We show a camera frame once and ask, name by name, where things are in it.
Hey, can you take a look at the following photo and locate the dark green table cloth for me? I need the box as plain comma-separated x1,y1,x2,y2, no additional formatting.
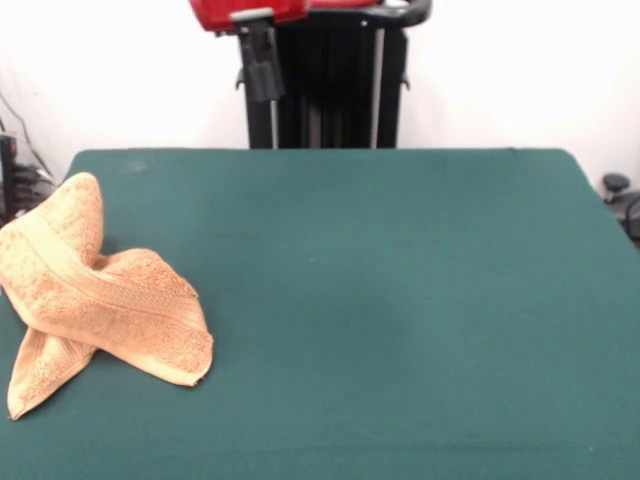
0,147,640,480

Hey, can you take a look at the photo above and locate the black electrical box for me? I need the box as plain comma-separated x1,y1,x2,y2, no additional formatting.
0,133,20,224

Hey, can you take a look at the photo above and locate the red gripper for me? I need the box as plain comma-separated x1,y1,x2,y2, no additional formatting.
188,0,310,104

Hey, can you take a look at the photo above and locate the orange terry towel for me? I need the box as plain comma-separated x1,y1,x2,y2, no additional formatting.
0,172,215,421

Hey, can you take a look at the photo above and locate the black office chair base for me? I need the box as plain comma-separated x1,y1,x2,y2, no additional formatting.
601,172,640,236

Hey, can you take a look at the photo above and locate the black cable bundle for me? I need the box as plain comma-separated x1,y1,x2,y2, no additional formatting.
0,89,59,221

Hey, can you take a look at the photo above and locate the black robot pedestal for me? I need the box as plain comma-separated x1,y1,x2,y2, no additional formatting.
234,0,432,150

